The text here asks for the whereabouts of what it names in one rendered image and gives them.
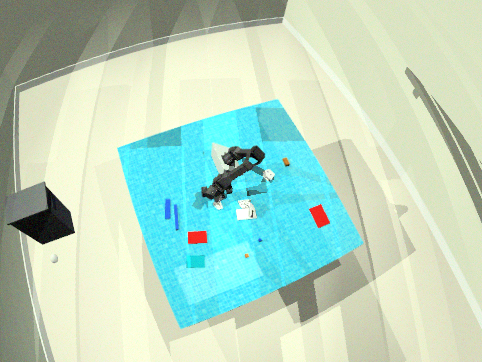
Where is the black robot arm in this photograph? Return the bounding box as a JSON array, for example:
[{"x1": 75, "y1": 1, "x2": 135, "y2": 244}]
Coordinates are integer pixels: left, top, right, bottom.
[{"x1": 204, "y1": 145, "x2": 266, "y2": 202}]

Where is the red flat plate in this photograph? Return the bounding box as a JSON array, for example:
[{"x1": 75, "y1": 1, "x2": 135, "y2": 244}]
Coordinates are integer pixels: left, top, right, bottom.
[
  {"x1": 309, "y1": 204, "x2": 330, "y2": 228},
  {"x1": 188, "y1": 231, "x2": 207, "y2": 244}
]

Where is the cyan flat plate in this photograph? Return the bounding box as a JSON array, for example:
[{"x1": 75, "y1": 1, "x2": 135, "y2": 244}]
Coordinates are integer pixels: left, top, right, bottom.
[{"x1": 186, "y1": 255, "x2": 205, "y2": 268}]

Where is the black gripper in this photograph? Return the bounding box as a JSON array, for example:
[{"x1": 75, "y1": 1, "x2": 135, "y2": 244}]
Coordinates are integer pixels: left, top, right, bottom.
[{"x1": 201, "y1": 185, "x2": 233, "y2": 197}]

